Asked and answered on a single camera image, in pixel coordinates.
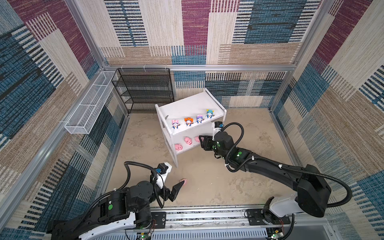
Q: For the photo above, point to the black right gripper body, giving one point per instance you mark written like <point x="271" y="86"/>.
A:
<point x="208" y="143"/>

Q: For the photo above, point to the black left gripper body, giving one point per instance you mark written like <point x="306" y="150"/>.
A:
<point x="165" y="194"/>

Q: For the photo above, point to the purple penguin toy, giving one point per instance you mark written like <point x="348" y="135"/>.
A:
<point x="199" y="119"/>

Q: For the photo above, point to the orange-haired doll figure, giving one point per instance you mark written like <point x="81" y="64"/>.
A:
<point x="189" y="121"/>

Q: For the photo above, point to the teal penguin toy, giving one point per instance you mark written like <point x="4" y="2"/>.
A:
<point x="210" y="114"/>

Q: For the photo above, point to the pink-haired doll figure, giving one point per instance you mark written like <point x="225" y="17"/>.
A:
<point x="175" y="124"/>

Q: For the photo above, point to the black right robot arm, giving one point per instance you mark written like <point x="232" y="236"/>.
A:
<point x="312" y="191"/>

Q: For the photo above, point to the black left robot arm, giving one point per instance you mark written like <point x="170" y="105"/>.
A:
<point x="126" y="208"/>

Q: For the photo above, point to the white two-tier shelf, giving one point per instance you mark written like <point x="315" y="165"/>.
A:
<point x="189" y="107"/>

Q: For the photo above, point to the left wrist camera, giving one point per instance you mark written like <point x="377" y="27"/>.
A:
<point x="163" y="169"/>

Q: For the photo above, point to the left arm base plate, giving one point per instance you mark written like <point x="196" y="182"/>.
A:
<point x="156" y="221"/>

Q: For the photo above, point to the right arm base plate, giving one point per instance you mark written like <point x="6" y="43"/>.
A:
<point x="259" y="217"/>

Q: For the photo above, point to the black wire mesh shelf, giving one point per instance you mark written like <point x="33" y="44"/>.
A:
<point x="142" y="89"/>

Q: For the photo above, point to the white wire wall basket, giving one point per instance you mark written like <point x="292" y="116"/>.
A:
<point x="87" y="112"/>

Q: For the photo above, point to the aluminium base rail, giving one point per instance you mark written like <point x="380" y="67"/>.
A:
<point x="229" y="223"/>

